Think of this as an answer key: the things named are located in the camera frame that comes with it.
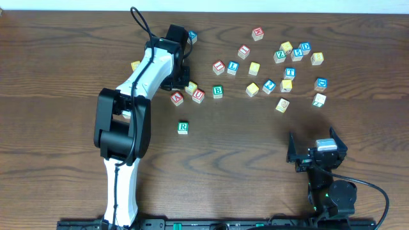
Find yellow C block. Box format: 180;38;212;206
185;81;197;96

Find yellow snail block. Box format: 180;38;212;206
275;98;289;113

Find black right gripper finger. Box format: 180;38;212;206
286;132;301;163
329;127;348;152

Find yellow block top right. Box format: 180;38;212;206
279;42;293;55

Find red I block upper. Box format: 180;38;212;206
238;45;251;59

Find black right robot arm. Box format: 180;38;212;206
286;128;357;219

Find green J block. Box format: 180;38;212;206
122;111;132;119

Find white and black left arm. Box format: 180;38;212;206
94;37;190;229

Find green 7 block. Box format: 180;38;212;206
312;93;327;107

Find blue X block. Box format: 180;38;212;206
188;31;197;45

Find yellow S block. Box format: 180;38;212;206
245;82;259;97

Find yellow K block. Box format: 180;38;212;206
280;79;293;93

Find red i block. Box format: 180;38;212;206
212;60;225;75
238;45;251;59

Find red I block lower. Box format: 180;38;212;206
212;60;225;75

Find blue 5 block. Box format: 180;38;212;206
291;49;304;61

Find blue D block upper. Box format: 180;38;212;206
298;42;311;56

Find blue D block lower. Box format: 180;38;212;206
314;78;328;92

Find green R block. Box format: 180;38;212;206
177;122;189;135

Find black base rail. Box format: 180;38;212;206
56;218;377;230

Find blue d block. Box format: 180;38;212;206
298;42;311;56
314;78;328;92

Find blue 2 block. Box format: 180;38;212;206
262;79;276;95

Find yellow O block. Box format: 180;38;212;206
249;62;260;76

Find yellow 8 block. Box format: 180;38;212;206
311;52;324;66

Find blue L block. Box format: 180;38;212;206
228;61;239;75

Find blue T block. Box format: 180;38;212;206
284;68;297;81

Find yellow block plain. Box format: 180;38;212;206
131;61;141;72

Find red U block centre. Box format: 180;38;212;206
192;89;205;104

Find red A block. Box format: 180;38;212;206
171;91;183;106

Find green B block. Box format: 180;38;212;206
212;85;224;99

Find green Z block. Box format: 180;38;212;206
274;50;286;64

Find red M block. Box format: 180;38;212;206
252;27;265;41

